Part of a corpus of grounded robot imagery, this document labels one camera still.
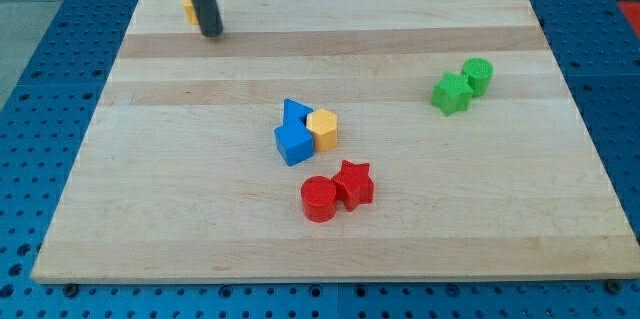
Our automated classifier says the yellow hexagon block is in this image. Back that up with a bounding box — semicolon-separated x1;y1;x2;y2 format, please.
306;109;338;152

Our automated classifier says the blue cube block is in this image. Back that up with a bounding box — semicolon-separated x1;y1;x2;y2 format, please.
274;120;314;166

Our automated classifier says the blue triangle block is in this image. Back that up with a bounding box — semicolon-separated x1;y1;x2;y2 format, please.
283;98;314;125

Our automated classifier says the red cylinder block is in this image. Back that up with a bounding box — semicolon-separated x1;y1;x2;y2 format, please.
300;176;337;223

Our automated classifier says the red star block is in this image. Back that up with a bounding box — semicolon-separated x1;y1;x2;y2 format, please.
331;160;375;212

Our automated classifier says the wooden board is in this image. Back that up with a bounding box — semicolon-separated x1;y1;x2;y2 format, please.
31;0;639;284

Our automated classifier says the green star block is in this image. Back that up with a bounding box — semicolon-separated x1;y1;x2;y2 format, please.
431;71;474;116

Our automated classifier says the green cylinder block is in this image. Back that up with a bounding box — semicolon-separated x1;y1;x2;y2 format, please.
462;57;494;97

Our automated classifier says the yellow block behind rod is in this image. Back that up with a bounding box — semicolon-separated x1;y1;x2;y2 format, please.
182;0;199;25

